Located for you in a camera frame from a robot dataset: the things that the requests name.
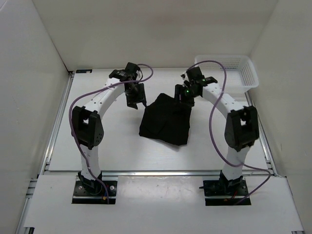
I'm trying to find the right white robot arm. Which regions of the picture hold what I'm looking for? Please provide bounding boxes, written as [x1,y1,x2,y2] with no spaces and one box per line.
[175,77,259,195]

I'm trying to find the right aluminium frame rail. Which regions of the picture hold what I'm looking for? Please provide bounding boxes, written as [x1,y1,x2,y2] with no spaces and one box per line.
[245,91,306,234]

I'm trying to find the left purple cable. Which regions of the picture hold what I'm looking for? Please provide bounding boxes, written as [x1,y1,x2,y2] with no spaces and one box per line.
[69,63,155,203]

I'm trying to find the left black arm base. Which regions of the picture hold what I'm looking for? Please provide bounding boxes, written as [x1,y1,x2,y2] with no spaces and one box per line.
[72,172,117,205]

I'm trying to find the aluminium frame rail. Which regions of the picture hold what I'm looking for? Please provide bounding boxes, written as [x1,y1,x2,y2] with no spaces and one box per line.
[43,170,268,176]
[245,91,306,234]
[15,71,76,234]

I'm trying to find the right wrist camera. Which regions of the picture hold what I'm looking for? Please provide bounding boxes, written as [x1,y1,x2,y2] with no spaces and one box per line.
[181,67,205,85]

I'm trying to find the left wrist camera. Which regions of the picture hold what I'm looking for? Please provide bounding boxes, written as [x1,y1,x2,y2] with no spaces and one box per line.
[124,62,141,80]

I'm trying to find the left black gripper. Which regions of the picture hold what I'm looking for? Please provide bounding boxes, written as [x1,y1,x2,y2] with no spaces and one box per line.
[124,82,147,110]

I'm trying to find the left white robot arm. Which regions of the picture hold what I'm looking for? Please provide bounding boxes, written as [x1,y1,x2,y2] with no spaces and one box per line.
[69,62,147,195]

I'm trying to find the black shorts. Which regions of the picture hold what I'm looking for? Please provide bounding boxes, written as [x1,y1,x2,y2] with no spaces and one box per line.
[139,93,192,146]

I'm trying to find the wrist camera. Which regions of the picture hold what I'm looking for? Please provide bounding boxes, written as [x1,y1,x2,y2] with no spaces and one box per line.
[124,62,141,80]
[181,67,205,85]

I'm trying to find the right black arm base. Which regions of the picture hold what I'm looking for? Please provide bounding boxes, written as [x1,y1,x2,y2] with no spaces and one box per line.
[199,173,251,206]

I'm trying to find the left aluminium frame rail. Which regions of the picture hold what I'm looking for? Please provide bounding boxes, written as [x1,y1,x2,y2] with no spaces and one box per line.
[15,71,76,234]

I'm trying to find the white plastic mesh basket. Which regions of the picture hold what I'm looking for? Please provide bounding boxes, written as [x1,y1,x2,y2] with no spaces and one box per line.
[195,55,259,95]

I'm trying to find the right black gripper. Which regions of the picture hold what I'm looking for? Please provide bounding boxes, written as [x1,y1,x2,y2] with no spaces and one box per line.
[172,84,199,110]

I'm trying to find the front aluminium frame rail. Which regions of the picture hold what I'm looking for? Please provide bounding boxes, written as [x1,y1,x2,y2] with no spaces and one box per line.
[43,170,268,176]

